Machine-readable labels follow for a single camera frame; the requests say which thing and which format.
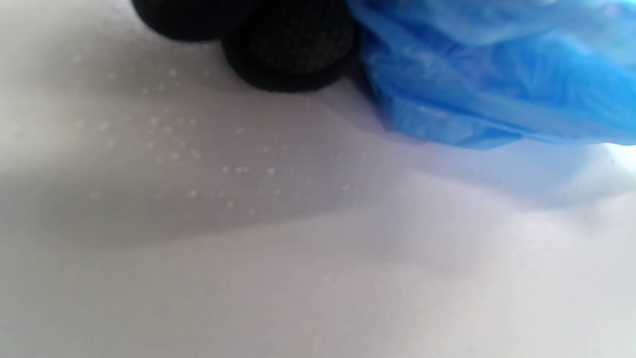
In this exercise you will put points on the blue plastic bag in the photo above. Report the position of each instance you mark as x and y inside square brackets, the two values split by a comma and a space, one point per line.
[497, 74]

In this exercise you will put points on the person's left hand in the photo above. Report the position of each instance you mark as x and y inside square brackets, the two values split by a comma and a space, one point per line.
[293, 44]

